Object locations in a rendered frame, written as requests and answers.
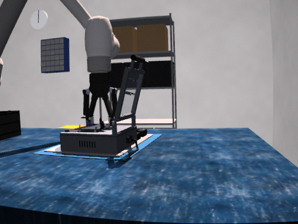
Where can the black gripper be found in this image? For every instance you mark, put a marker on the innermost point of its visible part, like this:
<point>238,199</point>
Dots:
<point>99,87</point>

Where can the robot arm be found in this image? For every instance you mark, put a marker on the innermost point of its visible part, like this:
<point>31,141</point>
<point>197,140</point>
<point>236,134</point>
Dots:
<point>99,38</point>

